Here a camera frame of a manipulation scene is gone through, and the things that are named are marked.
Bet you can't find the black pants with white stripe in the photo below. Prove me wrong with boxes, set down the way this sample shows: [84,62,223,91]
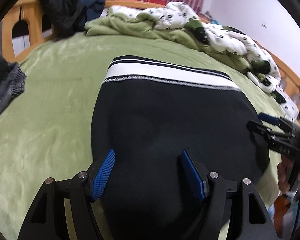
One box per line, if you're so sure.
[91,56,269,239]

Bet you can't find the person's right hand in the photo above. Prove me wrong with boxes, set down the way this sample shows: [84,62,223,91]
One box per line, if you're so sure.
[277,155,294,193]

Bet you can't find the green plush bed sheet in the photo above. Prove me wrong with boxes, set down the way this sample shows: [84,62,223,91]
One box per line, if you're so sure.
[0,33,283,239]

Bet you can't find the white floral quilt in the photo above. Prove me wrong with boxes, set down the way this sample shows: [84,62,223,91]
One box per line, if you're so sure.
[84,1,300,123]

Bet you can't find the grey pants on headboard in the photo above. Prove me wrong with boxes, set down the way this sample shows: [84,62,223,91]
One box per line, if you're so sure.
[0,23,26,114]

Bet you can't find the navy blue garment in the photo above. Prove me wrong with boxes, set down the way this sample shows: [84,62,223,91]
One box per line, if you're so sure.
[80,0,106,22]

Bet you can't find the black jacket on headboard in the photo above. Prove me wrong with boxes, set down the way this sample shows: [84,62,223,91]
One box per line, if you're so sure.
[39,0,87,37]

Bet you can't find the wooden bed frame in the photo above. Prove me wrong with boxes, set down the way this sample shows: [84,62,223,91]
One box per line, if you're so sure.
[1,0,300,98]

